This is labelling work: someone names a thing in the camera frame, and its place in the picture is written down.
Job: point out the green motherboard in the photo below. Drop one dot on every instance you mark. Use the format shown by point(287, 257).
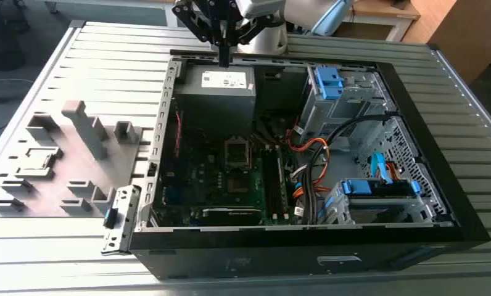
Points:
point(204, 185)

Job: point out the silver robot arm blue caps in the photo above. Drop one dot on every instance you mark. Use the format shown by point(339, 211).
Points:
point(265, 40)

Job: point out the silver disk bay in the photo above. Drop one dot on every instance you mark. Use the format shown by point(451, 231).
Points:
point(385, 202)

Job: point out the metal bracket with blue latch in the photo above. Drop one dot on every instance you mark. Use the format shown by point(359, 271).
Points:
point(125, 200)

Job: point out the hard disk in blue carrier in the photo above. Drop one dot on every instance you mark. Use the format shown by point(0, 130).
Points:
point(353, 187)

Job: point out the white label tag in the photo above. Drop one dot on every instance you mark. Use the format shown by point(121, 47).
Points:
point(299, 211)
point(299, 129)

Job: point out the tall silver drive cage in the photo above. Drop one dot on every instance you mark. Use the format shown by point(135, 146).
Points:
point(344, 111)

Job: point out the silver CPU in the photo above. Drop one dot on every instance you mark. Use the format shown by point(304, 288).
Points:
point(35, 160)

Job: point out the grey parts rack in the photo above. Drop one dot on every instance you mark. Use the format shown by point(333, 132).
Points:
point(72, 172)

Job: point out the wooden desk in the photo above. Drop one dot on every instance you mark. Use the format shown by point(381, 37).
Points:
point(385, 9)

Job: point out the white desk frame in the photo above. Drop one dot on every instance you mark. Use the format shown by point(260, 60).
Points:
point(167, 15)

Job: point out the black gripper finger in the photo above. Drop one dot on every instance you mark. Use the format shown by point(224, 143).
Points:
point(189, 22)
point(253, 31)

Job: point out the black PC case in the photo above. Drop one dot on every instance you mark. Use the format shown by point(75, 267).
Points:
point(269, 256)

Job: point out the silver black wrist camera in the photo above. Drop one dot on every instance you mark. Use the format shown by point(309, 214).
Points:
point(261, 7)

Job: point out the blue drive bracket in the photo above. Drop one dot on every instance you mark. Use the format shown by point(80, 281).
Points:
point(327, 80)

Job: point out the white-clipped RAM slot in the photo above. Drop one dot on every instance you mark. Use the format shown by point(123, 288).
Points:
point(272, 185)

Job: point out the CPU socket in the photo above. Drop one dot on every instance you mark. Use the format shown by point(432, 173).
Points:
point(237, 185)

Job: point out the grey power supply unit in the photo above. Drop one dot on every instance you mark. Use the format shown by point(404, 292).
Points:
point(192, 83)

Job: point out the black bag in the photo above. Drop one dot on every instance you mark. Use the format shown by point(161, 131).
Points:
point(4, 52)

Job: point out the wooden cabinet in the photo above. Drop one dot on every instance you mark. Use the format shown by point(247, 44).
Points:
point(467, 31)

